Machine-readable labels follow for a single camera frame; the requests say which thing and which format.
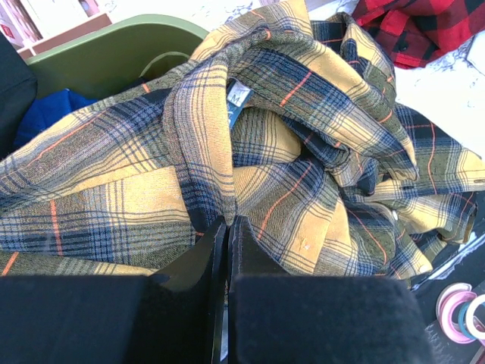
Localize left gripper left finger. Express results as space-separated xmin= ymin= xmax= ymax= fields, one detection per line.
xmin=1 ymin=218 xmax=227 ymax=363

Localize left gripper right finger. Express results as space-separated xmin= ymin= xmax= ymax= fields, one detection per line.
xmin=228 ymin=216 xmax=434 ymax=363

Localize yellow plaid shirt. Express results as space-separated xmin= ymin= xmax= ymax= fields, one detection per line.
xmin=1 ymin=1 xmax=484 ymax=279

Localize black shirt in bin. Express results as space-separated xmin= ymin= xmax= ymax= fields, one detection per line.
xmin=0 ymin=34 xmax=37 ymax=159

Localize red black plaid shirt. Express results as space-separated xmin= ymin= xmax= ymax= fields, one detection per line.
xmin=352 ymin=0 xmax=484 ymax=69

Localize rolls of coloured tape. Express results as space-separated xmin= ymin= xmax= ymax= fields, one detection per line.
xmin=435 ymin=283 xmax=484 ymax=346

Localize blue garment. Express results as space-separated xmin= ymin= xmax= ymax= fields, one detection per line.
xmin=13 ymin=89 xmax=97 ymax=149

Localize green plastic laundry bin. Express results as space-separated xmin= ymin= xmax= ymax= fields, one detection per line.
xmin=26 ymin=14 xmax=208 ymax=99

